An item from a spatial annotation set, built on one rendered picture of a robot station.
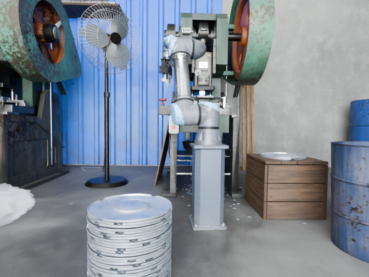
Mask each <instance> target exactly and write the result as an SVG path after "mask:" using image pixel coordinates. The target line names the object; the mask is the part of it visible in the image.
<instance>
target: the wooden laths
mask: <svg viewBox="0 0 369 277"><path fill-rule="evenodd" d="M243 86H244V87H243ZM246 91H247V153H250V146H249V85H246ZM237 115H239V93H238V97H237ZM251 150H252V153H255V142H254V86H252V85H251ZM242 152H243V170H245V85H242Z"/></svg>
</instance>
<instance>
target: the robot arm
mask: <svg viewBox="0 0 369 277"><path fill-rule="evenodd" d="M205 53H206V45H205V43H204V42H202V41H200V40H195V39H193V38H183V37H175V36H174V35H169V36H168V37H164V40H163V58H161V66H159V73H161V74H164V78H162V81H164V82H166V83H167V86H169V84H170V82H171V79H172V67H173V68H174V77H175V94H176V99H175V100H174V103H173V104H172V105H171V118H172V121H173V123H174V124H175V125H181V126H183V125H198V133H197V136H196V138H195V145H222V139H221V136H220V132H219V114H220V111H219V105H218V104H216V103H211V102H199V103H198V104H194V99H192V98H191V88H190V81H189V68H188V62H189V61H190V60H191V59H192V60H195V59H199V58H201V57H203V56H204V54H205Z"/></svg>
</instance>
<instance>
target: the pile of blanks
mask: <svg viewBox="0 0 369 277"><path fill-rule="evenodd" d="M171 228H172V207H171V209H170V211H169V212H167V213H166V214H164V215H162V216H160V217H157V218H154V219H151V220H145V221H139V222H133V223H112V222H107V221H101V220H97V219H95V218H92V217H91V216H90V215H89V214H87V228H86V229H87V239H88V240H87V270H88V271H87V275H88V277H171V236H172V232H171Z"/></svg>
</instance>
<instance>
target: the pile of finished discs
mask: <svg viewBox="0 0 369 277"><path fill-rule="evenodd" d="M260 156H261V157H264V158H270V159H280V160H291V159H292V160H304V159H307V156H306V155H303V154H296V153H291V154H288V153H282V152H265V153H262V154H260Z"/></svg>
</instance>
